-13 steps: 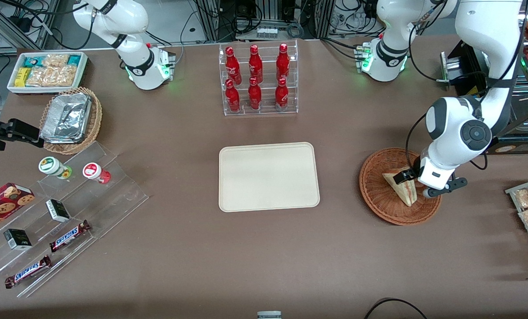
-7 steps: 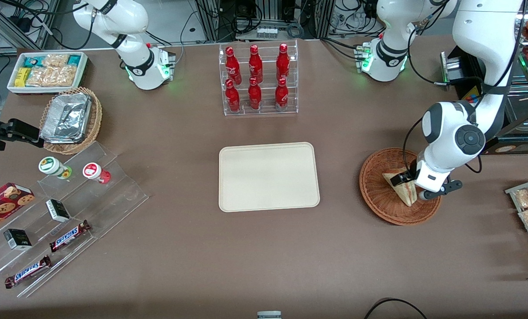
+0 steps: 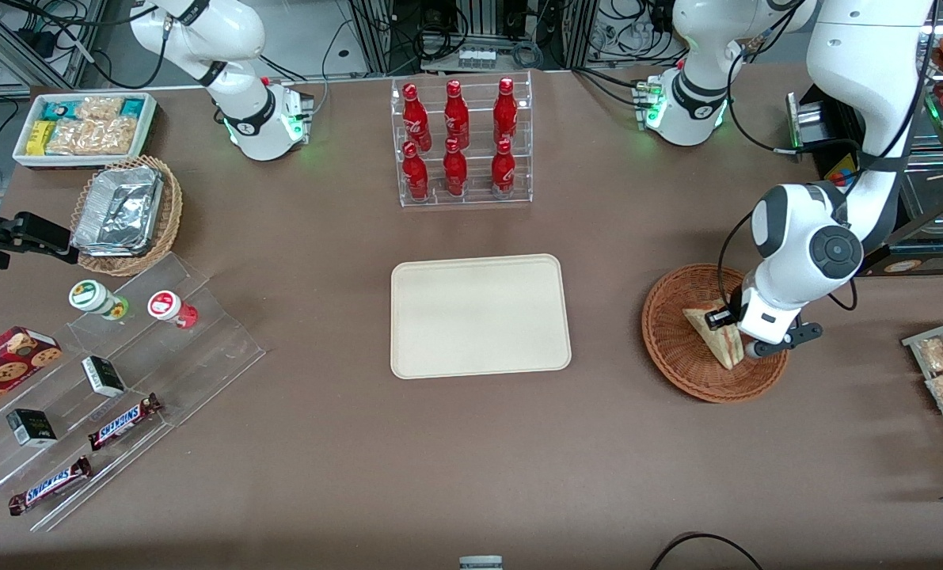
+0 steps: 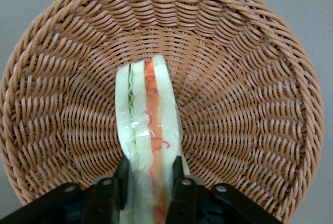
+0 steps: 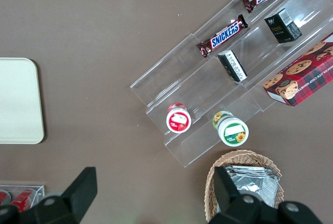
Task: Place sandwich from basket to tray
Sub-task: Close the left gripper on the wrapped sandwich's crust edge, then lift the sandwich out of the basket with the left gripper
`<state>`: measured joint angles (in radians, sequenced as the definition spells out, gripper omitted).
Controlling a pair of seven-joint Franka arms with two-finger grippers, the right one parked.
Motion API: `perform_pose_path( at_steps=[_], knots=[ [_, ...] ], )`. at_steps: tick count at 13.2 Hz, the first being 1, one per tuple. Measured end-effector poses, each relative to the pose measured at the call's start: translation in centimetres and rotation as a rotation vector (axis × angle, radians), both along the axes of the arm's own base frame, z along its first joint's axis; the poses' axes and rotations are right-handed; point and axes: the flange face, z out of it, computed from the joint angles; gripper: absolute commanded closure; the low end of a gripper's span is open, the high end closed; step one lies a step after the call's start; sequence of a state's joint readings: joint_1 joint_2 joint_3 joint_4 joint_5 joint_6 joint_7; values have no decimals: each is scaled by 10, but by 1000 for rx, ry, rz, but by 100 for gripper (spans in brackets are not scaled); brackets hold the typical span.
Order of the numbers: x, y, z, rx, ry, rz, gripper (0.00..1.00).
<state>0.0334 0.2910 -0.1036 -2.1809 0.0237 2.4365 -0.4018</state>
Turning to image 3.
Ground triangular sandwich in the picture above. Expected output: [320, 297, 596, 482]
[682, 305, 749, 371]

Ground round brown wicker basket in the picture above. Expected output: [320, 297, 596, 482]
[641, 264, 790, 404]

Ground oval light wicker basket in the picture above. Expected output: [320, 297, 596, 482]
[70, 155, 184, 277]

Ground beige rectangular tray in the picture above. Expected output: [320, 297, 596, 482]
[390, 253, 572, 380]

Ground white cup green lid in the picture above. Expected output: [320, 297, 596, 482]
[68, 279, 131, 321]

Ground stack of foil trays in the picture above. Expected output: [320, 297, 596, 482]
[71, 165, 165, 257]

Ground white snack bin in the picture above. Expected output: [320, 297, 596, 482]
[12, 92, 160, 170]

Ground yellow snack pack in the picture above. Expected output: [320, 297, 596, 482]
[26, 120, 57, 157]

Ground clear rice cracker bag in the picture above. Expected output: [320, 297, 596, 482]
[46, 119, 100, 156]
[91, 116, 139, 155]
[75, 96, 125, 122]

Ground red cookie box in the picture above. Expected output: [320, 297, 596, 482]
[0, 325, 63, 422]

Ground white cup red lid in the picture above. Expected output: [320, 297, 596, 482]
[147, 291, 200, 330]

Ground small black box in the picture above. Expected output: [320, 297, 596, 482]
[81, 355, 127, 398]
[6, 408, 59, 449]

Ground black food warmer case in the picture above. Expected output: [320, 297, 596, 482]
[816, 16, 943, 278]

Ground silver metal box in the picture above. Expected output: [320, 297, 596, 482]
[786, 91, 825, 151]

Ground snickers bar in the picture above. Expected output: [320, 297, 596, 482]
[88, 393, 162, 451]
[8, 455, 93, 516]

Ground clear acrylic tiered stand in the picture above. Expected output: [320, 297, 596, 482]
[0, 252, 268, 534]

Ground red cola bottle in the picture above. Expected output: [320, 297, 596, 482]
[401, 142, 430, 201]
[492, 78, 519, 146]
[402, 83, 432, 151]
[443, 138, 469, 197]
[491, 139, 516, 196]
[443, 80, 470, 150]

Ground clear acrylic bottle rack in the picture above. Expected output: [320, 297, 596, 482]
[390, 70, 534, 208]

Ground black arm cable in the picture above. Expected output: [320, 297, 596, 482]
[715, 12, 864, 311]

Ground black floor cable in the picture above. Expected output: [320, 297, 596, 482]
[649, 532, 765, 570]

